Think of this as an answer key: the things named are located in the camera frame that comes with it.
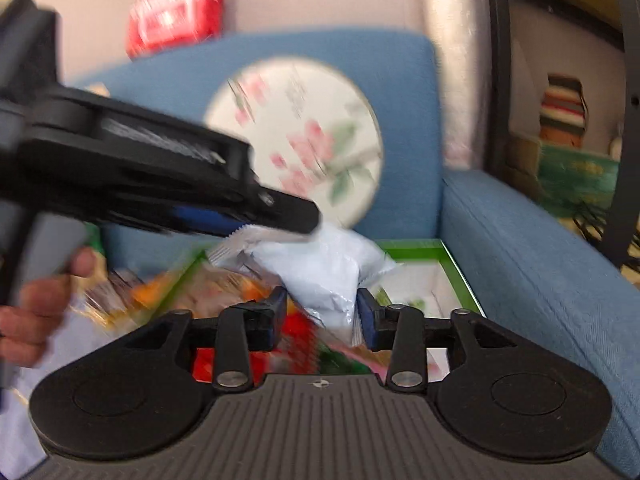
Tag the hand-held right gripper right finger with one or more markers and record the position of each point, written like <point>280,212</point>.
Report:
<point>365,322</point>

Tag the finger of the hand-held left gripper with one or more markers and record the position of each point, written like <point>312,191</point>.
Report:
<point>295,212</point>

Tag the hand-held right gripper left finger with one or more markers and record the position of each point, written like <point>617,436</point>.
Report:
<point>277,317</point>

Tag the white snack packet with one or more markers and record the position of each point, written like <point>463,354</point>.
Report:
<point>310,270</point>

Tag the green and white cardboard box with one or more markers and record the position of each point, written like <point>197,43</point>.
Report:
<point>425,250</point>

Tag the person's left hand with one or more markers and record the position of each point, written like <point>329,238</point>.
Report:
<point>35,320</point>

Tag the red and green snack packet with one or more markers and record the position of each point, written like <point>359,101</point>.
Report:
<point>295,340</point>

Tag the round floral fan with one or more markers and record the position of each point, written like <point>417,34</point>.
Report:
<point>310,110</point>

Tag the orange snack wrappers pile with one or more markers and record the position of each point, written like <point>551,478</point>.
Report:
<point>165,295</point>

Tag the red printed bag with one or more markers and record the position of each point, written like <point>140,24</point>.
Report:
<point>172,15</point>

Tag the blue fabric sofa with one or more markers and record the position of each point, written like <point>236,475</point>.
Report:
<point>525,260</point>

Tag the lavender cloth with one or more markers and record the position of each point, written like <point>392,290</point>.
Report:
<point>65,350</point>

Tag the bubble wrap roll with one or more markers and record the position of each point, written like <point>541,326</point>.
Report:
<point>457,60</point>

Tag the dark metal shelf rack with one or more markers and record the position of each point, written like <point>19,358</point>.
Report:
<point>500,85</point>

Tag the green carton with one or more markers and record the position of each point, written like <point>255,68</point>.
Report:
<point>575,180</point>

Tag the striped folded textiles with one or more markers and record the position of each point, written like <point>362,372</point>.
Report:
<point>562,110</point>

